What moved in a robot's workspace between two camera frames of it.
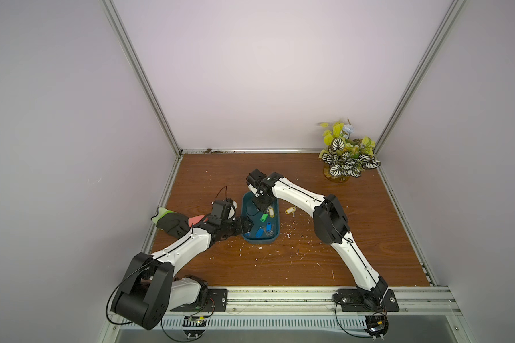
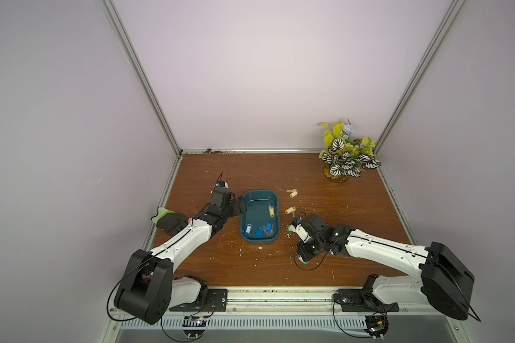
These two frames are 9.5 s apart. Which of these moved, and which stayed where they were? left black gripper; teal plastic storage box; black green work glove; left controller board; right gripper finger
Moved: right gripper finger; left black gripper
Stayed: left controller board; teal plastic storage box; black green work glove
